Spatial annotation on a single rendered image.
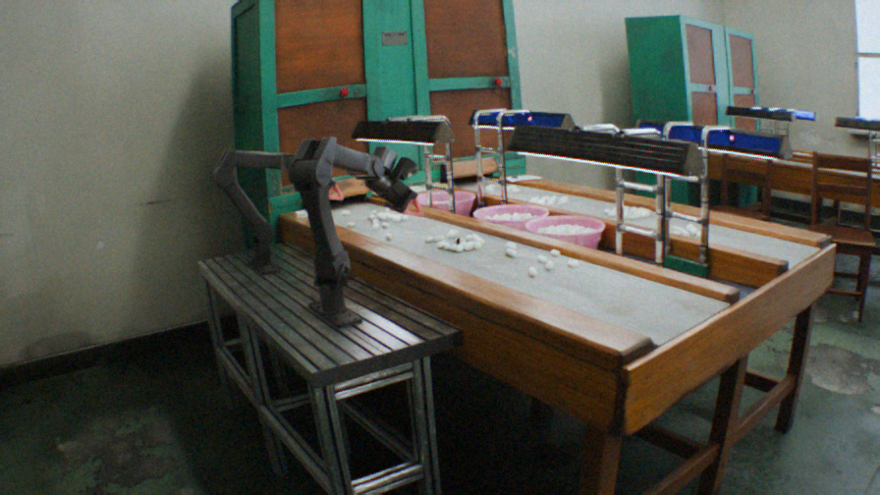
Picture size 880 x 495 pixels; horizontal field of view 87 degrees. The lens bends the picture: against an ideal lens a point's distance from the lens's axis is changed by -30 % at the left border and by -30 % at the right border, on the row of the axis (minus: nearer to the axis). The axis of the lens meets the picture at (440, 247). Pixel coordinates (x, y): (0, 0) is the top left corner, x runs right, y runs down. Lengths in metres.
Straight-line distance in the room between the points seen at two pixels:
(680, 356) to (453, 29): 2.16
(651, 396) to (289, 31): 2.05
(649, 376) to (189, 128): 2.69
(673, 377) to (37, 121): 3.00
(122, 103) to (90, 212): 0.59
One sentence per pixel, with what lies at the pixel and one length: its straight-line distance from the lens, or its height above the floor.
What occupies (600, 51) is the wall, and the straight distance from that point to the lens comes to 5.00.
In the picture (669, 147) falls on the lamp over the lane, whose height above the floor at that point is 1.10.
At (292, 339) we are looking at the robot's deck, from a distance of 1.53.
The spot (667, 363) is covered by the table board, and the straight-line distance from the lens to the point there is 1.22.
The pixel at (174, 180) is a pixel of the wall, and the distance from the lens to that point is 3.30.
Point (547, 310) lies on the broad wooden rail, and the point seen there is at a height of 0.76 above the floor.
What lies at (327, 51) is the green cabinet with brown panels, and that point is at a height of 1.44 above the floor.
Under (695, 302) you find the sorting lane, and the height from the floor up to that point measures 0.74.
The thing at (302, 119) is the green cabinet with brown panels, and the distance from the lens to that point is 2.64.
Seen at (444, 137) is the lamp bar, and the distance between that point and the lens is 2.02.
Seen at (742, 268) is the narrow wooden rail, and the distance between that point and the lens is 1.79.
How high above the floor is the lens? 1.23
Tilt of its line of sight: 15 degrees down
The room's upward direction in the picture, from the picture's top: 4 degrees counter-clockwise
